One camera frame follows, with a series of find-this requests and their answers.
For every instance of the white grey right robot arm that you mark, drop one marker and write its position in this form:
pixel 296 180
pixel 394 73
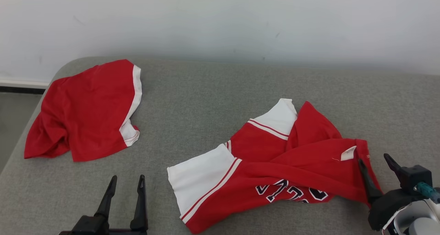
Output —
pixel 419 221

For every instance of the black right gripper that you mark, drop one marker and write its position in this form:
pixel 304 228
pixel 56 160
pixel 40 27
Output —
pixel 386 207

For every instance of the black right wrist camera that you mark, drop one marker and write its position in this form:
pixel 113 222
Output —
pixel 416 178

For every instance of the red jersey with white sleeves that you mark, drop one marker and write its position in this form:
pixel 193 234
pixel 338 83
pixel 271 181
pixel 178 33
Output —
pixel 302 166

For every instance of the white wall baseboard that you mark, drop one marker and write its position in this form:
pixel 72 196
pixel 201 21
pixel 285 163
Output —
pixel 20 82

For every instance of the grey fabric sofa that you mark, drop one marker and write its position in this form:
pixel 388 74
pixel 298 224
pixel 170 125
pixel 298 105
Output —
pixel 206 107

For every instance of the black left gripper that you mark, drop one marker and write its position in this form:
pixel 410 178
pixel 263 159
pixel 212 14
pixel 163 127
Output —
pixel 92 226

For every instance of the red shorts with white trim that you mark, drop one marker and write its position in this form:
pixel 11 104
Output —
pixel 89 114

